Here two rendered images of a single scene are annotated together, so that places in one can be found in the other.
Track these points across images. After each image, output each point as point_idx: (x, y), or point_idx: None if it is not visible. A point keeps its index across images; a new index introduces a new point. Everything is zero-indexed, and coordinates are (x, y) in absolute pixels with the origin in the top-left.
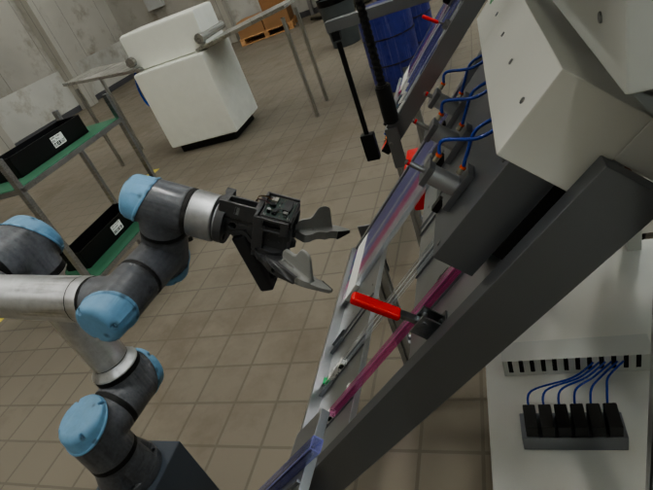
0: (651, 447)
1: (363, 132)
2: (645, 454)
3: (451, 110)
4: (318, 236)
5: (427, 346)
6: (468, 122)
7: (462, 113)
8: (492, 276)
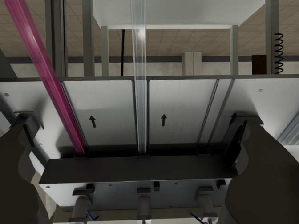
0: (55, 59)
1: None
2: None
3: (199, 200)
4: (245, 169)
5: (3, 125)
6: (160, 198)
7: (193, 194)
8: (39, 167)
